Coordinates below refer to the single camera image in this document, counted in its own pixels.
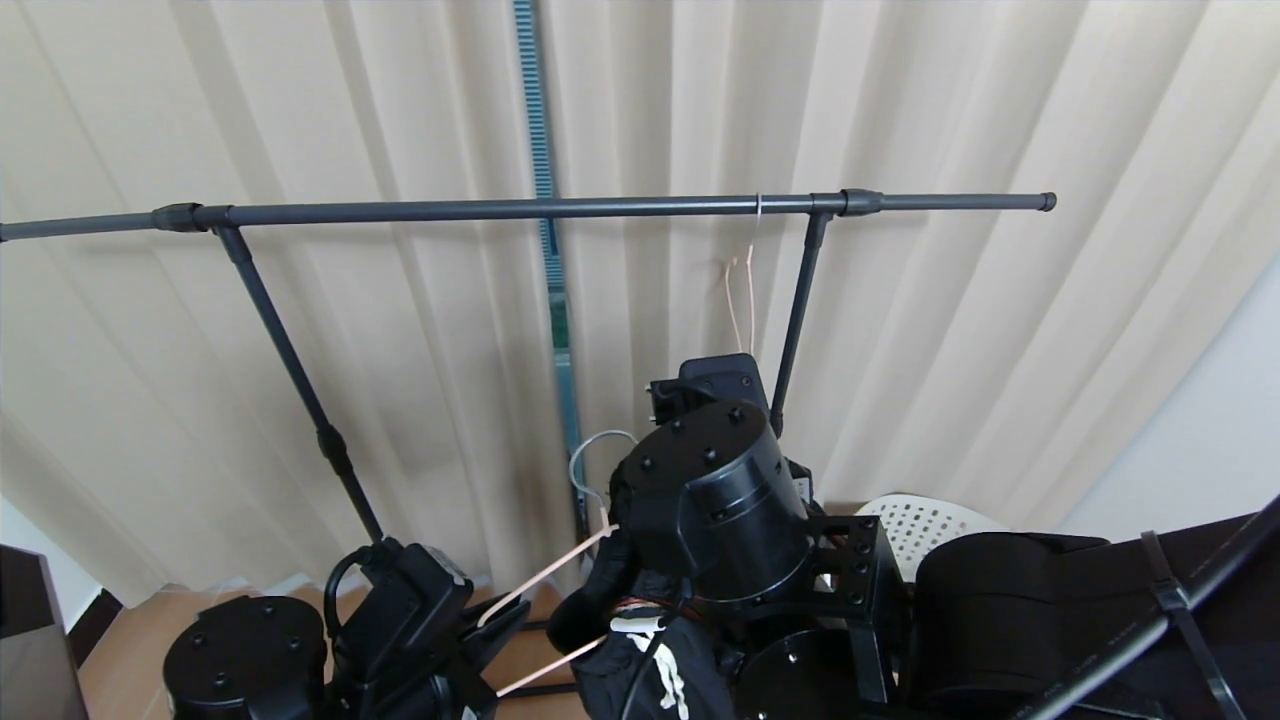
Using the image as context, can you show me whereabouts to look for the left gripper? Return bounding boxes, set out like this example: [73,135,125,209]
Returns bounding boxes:
[345,597,531,720]

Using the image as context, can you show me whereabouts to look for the pink clothes hanger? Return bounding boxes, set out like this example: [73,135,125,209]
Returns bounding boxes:
[476,430,641,699]
[722,193,763,356]

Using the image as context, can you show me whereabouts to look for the black shorts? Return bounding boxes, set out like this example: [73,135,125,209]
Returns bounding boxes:
[548,530,746,720]

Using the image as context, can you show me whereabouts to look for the black clothes rack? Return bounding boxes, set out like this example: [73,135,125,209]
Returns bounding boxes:
[0,188,1058,546]

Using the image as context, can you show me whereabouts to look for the white laundry basket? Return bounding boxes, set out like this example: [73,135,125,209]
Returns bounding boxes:
[855,493,1011,586]

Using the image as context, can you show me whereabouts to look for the window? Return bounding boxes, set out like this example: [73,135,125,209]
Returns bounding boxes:
[512,0,591,546]

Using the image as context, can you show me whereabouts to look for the beige curtain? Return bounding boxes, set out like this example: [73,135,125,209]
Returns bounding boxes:
[540,0,1280,536]
[0,0,576,606]

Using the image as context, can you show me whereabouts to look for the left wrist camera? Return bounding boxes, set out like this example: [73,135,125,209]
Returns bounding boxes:
[322,538,476,651]

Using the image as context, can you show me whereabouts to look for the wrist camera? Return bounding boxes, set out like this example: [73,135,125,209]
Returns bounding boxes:
[322,538,476,651]
[648,352,773,431]

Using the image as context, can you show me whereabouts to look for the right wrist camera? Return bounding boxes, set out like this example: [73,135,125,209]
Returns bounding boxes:
[648,352,773,431]

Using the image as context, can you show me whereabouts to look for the black cable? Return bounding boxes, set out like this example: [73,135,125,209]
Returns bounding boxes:
[1010,495,1280,720]

